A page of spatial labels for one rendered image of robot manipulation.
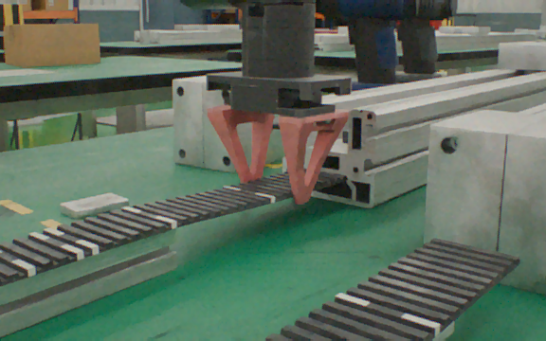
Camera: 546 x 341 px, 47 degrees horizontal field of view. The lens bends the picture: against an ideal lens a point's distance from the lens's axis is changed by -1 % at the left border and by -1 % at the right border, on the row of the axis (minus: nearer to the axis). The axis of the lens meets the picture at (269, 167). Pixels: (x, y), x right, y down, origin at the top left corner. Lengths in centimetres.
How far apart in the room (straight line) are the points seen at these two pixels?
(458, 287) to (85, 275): 21
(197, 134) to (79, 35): 185
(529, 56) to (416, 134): 50
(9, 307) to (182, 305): 9
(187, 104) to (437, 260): 42
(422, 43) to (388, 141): 60
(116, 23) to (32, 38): 1017
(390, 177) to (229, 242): 17
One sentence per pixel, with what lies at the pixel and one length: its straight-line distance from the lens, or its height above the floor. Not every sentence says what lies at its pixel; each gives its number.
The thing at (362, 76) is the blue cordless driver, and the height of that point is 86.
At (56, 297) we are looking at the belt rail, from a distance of 37.
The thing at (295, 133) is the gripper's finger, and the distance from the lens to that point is 46.
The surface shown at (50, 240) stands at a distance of 39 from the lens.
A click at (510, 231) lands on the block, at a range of 41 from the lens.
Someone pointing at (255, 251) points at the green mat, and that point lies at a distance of 45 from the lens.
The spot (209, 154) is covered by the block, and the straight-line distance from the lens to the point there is 69.
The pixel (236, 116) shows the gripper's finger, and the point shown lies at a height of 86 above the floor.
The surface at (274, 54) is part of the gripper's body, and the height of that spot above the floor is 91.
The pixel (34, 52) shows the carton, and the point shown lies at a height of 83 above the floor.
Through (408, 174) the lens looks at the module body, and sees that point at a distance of 60.
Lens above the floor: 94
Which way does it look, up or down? 13 degrees down
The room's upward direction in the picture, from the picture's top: straight up
